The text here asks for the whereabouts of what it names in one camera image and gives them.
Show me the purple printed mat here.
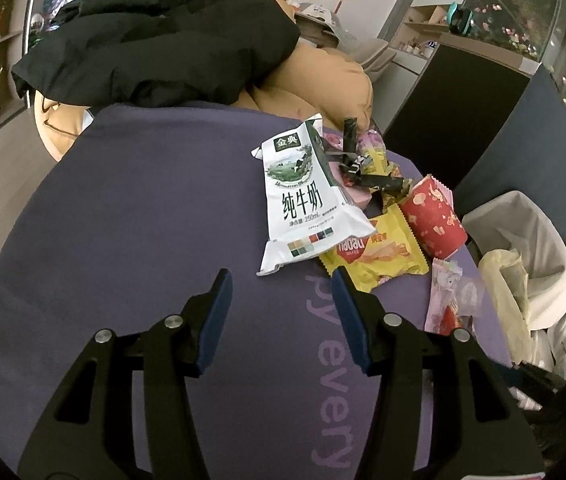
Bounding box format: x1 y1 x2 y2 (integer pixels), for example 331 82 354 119
0 100 514 480

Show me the yellow and pink snack wrapper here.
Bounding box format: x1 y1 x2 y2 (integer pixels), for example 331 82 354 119
358 132 405 211

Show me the glass fish tank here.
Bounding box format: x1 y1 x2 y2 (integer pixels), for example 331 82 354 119
462 0 566 171

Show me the pink plastic cup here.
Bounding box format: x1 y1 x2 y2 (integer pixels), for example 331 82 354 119
330 162 373 209

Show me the red snack packet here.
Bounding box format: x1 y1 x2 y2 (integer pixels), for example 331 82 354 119
399 174 468 261

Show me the dining table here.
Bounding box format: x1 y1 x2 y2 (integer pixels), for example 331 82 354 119
294 2 350 47

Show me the beige chair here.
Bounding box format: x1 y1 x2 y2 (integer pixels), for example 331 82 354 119
357 37 397 82

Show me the white milk carton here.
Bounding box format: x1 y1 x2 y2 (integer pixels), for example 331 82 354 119
251 114 378 277

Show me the yellow snack packet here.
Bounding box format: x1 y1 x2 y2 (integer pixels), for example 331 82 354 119
319 207 430 294

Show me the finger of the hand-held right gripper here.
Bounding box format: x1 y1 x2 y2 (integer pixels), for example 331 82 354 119
495 360 566 408

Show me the black crumpled wrapper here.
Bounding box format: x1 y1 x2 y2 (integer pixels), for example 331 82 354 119
338 157 412 194

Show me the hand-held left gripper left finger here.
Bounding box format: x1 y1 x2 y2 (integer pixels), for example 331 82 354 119
17 268 234 480

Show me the black jacket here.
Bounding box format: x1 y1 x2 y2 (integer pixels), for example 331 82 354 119
12 0 302 109

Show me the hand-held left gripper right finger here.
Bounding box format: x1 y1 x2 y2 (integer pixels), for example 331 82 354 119
330 266 546 480

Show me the dark blue cabinet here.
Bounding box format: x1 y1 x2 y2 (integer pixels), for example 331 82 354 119
383 42 566 242

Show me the black stick wrapper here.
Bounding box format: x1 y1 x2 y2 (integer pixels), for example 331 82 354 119
341 117 362 161

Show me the pink and white wrapper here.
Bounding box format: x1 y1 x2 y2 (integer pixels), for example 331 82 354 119
424 257 478 336

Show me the teal object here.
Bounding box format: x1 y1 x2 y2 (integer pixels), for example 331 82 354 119
446 2 474 36

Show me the trash bin with white bag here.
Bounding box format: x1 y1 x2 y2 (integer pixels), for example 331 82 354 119
462 190 566 378

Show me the wooden wall shelf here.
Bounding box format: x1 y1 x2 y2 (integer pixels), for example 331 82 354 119
393 4 538 72

